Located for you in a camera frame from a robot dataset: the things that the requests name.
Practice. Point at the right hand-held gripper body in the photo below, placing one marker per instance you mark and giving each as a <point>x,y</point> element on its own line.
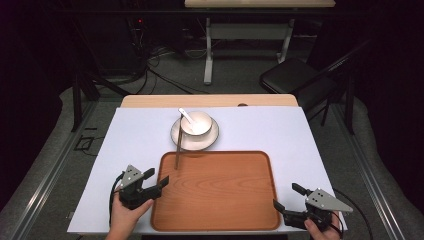
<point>320,206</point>

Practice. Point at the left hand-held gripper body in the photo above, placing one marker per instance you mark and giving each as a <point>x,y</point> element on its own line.
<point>133,195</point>

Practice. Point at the person's left hand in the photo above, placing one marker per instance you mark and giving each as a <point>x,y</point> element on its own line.
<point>125,215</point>

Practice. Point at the person's right hand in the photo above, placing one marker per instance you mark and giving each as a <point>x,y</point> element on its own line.
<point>320,233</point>

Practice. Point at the pair of dark chopsticks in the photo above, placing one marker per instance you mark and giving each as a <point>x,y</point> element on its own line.
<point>179,146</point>

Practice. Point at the wooden tray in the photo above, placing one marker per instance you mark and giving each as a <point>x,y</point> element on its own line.
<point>216,193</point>

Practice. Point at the white plate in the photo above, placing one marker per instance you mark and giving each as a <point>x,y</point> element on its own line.
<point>200,141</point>

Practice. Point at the white table sheet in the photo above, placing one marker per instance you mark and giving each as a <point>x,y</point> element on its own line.
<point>266,133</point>

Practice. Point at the white spoon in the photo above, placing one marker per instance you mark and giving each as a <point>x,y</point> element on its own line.
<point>186,116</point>

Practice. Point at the white bowl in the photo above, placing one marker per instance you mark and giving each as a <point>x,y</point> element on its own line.
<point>201,121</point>

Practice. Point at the black metal stand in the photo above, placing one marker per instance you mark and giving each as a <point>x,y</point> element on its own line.
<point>77,100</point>

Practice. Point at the black folding chair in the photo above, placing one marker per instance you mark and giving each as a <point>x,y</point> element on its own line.
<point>290,76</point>

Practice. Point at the dark equipment with red light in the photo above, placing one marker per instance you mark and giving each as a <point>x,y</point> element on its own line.
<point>137,40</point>

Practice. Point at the desk with white legs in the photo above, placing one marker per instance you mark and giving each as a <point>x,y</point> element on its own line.
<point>246,31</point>

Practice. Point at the metal floor rail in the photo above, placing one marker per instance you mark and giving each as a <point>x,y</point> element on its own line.
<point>370,176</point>
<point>50,180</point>

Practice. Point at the black floor socket frame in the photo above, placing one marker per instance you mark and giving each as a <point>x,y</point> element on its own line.
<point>83,143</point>

